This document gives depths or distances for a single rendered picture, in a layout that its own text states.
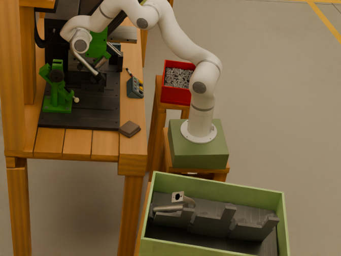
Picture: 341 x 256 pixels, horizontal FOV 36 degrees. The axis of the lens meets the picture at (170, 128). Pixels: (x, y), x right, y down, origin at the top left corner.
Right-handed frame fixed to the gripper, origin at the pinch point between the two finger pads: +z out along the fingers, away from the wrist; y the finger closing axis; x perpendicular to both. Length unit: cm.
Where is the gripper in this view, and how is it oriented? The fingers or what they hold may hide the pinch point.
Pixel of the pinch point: (83, 31)
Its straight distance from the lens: 298.4
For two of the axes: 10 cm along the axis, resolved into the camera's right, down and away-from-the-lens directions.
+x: -7.8, 6.0, 1.6
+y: -6.1, -7.0, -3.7
